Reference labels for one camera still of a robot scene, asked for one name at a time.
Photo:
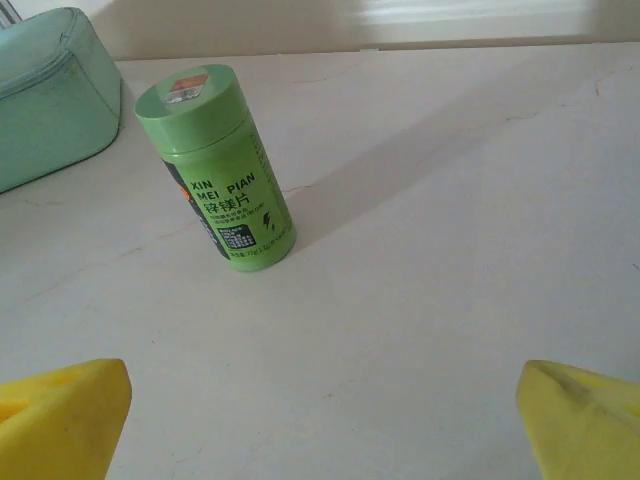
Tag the green supplement bottle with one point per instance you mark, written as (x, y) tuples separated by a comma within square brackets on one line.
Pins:
[(220, 175)]

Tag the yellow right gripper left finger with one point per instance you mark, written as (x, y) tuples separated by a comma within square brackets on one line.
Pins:
[(60, 425)]

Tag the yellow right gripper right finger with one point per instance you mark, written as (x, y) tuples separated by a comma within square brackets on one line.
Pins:
[(585, 430)]

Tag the mint green zip pouch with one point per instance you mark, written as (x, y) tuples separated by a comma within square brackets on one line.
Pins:
[(50, 100)]

